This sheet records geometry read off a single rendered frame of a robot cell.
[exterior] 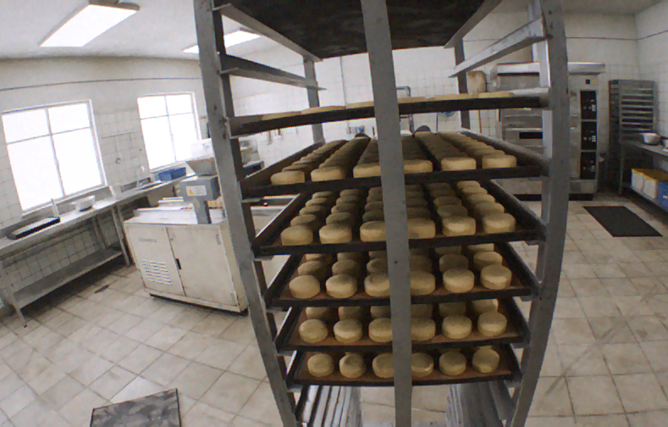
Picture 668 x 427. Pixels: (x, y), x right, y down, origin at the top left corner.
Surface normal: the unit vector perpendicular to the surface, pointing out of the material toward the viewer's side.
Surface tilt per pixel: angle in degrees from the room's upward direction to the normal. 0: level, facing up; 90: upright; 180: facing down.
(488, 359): 0
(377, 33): 90
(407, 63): 90
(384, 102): 90
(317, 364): 0
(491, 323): 0
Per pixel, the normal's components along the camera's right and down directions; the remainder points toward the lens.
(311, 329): -0.12, -0.95
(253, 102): -0.35, 0.31
